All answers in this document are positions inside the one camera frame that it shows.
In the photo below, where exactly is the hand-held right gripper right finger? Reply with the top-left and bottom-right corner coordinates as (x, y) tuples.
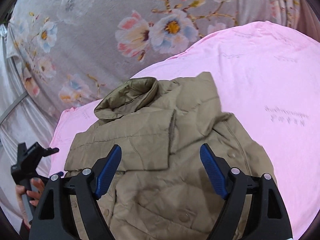
(199, 143), (293, 240)

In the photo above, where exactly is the silver satin cloth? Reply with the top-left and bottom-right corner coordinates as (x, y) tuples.
(0, 25), (62, 230)

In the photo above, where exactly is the person's left hand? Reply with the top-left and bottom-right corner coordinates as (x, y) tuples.
(15, 179), (46, 227)

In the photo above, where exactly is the khaki puffer jacket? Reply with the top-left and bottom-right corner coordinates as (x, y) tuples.
(64, 72), (278, 240)

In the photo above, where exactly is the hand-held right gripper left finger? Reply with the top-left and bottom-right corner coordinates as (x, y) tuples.
(29, 144), (122, 240)

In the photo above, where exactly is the grey floral bed sheet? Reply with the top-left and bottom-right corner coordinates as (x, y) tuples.
(6, 0), (300, 120)

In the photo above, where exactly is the pink blanket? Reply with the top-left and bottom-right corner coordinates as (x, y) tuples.
(49, 21), (320, 240)

